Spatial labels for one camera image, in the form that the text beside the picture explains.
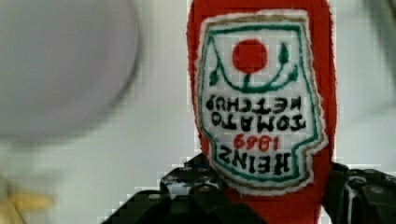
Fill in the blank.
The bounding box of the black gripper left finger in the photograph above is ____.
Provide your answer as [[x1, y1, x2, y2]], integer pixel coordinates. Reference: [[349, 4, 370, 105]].
[[102, 154, 267, 224]]

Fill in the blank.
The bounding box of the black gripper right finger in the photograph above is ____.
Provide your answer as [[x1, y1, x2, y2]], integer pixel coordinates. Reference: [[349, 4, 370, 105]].
[[322, 163, 396, 224]]

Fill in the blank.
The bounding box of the red plush ketchup bottle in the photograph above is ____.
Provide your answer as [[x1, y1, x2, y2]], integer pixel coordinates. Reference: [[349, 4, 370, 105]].
[[187, 0, 337, 224]]

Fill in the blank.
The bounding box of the pale green strainer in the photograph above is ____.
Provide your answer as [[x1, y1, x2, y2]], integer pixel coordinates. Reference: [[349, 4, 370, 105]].
[[361, 0, 395, 108]]

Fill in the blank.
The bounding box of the lavender round plate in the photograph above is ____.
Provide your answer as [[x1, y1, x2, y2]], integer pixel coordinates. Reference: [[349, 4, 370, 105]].
[[0, 0, 138, 141]]

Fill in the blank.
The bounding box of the peeled toy banana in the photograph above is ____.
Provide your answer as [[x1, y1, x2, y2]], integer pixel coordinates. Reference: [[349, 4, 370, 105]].
[[0, 176, 55, 224]]

